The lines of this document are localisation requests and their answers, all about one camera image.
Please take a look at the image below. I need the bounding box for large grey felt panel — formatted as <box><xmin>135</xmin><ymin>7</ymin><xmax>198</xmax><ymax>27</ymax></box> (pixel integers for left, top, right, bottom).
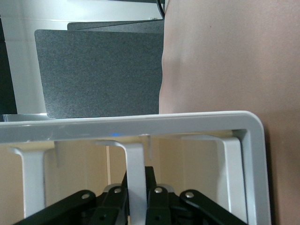
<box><xmin>34</xmin><ymin>29</ymin><xmax>165</xmax><ymax>119</ymax></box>

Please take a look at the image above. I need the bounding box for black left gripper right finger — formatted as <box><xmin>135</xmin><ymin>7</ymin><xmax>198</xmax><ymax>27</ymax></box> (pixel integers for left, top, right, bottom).
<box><xmin>145</xmin><ymin>166</ymin><xmax>248</xmax><ymax>225</ymax></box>

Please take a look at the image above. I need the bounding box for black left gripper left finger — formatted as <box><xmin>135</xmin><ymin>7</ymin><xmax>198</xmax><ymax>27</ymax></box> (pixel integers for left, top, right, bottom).
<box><xmin>14</xmin><ymin>172</ymin><xmax>129</xmax><ymax>225</ymax></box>

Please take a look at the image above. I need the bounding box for white drawer cabinet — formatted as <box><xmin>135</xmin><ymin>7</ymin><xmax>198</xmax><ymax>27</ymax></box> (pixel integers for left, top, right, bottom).
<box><xmin>0</xmin><ymin>110</ymin><xmax>272</xmax><ymax>225</ymax></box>

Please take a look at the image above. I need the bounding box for brown table cover sheet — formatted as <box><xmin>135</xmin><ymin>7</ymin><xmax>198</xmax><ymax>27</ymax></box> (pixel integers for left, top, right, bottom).
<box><xmin>158</xmin><ymin>0</ymin><xmax>300</xmax><ymax>225</ymax></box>

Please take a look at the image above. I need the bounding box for black hanging cable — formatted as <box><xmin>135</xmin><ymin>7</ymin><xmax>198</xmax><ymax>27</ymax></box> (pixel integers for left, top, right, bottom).
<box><xmin>156</xmin><ymin>0</ymin><xmax>166</xmax><ymax>20</ymax></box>

